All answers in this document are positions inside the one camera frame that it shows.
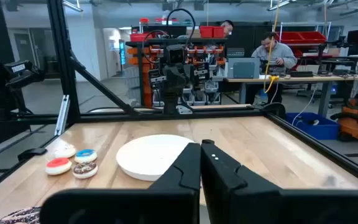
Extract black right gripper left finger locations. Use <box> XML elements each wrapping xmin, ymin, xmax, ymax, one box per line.
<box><xmin>40</xmin><ymin>142</ymin><xmax>202</xmax><ymax>224</ymax></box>

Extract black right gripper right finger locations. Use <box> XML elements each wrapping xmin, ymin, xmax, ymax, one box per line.
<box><xmin>201</xmin><ymin>139</ymin><xmax>358</xmax><ymax>224</ymax></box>

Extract small blue frosted donut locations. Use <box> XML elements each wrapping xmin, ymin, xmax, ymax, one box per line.
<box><xmin>74</xmin><ymin>149</ymin><xmax>98</xmax><ymax>164</ymax></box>

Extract small white frosted donut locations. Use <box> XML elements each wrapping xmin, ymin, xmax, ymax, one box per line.
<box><xmin>53</xmin><ymin>143</ymin><xmax>77</xmax><ymax>159</ymax></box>

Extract large chocolate drizzle donut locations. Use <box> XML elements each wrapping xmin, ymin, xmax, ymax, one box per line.
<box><xmin>0</xmin><ymin>206</ymin><xmax>42</xmax><ymax>224</ymax></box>

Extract storage rack with orange bins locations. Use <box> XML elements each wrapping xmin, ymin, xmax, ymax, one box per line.
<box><xmin>126</xmin><ymin>17</ymin><xmax>229</xmax><ymax>108</ymax></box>

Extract white round plate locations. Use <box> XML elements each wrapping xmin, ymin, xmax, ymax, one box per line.
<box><xmin>116</xmin><ymin>134</ymin><xmax>196</xmax><ymax>182</ymax></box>

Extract small red storage bin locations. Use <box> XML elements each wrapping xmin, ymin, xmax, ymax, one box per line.
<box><xmin>213</xmin><ymin>26</ymin><xmax>226</xmax><ymax>39</ymax></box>
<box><xmin>129</xmin><ymin>32</ymin><xmax>152</xmax><ymax>43</ymax></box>
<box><xmin>199</xmin><ymin>26</ymin><xmax>214</xmax><ymax>39</ymax></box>

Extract grey computer monitor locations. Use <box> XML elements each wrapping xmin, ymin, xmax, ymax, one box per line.
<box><xmin>226</xmin><ymin>57</ymin><xmax>262</xmax><ymax>80</ymax></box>

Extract person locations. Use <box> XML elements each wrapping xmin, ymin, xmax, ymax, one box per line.
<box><xmin>219</xmin><ymin>19</ymin><xmax>235</xmax><ymax>39</ymax></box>
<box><xmin>245</xmin><ymin>30</ymin><xmax>298</xmax><ymax>105</ymax></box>

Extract small chocolate sprinkle donut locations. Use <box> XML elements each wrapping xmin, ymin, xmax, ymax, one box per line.
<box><xmin>72</xmin><ymin>161</ymin><xmax>99</xmax><ymax>180</ymax></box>

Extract blue plastic bin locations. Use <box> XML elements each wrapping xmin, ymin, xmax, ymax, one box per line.
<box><xmin>285</xmin><ymin>111</ymin><xmax>341</xmax><ymax>141</ymax></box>

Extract large red storage bin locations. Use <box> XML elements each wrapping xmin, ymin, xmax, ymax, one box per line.
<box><xmin>274</xmin><ymin>30</ymin><xmax>302</xmax><ymax>45</ymax></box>
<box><xmin>300</xmin><ymin>30</ymin><xmax>328</xmax><ymax>45</ymax></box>

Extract silver aluminium bar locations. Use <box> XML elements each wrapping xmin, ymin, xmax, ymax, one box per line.
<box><xmin>53</xmin><ymin>94</ymin><xmax>71</xmax><ymax>137</ymax></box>

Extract small red frosted donut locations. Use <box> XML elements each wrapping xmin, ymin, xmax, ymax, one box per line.
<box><xmin>45</xmin><ymin>157</ymin><xmax>73</xmax><ymax>176</ymax></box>

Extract wooden desk with grey legs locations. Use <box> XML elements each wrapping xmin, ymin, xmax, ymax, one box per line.
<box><xmin>223</xmin><ymin>73</ymin><xmax>358</xmax><ymax>119</ymax></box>

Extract orange shop vacuum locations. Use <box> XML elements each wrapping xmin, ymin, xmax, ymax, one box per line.
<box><xmin>330</xmin><ymin>89</ymin><xmax>358</xmax><ymax>148</ymax></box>

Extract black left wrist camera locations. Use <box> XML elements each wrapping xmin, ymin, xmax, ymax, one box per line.
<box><xmin>165</xmin><ymin>44</ymin><xmax>186</xmax><ymax>65</ymax></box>

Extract black camera cable loop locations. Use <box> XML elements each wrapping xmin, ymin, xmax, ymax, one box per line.
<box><xmin>165</xmin><ymin>8</ymin><xmax>196</xmax><ymax>47</ymax></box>

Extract yellow hanging cable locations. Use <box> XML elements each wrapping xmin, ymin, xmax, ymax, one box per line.
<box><xmin>262</xmin><ymin>0</ymin><xmax>282</xmax><ymax>95</ymax></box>

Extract white cable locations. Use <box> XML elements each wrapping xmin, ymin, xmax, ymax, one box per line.
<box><xmin>291</xmin><ymin>85</ymin><xmax>319</xmax><ymax>126</ymax></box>

